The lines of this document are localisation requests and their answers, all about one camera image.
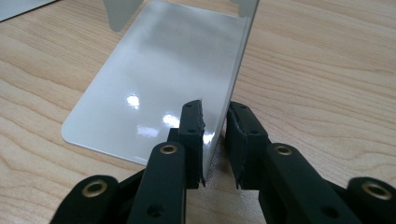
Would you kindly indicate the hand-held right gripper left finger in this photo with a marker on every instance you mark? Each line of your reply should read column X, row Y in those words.
column 191, row 140

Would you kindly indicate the expandable grey metal book rack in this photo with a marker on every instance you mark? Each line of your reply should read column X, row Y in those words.
column 155, row 77

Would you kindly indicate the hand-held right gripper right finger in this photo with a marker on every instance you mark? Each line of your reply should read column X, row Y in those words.
column 246, row 149

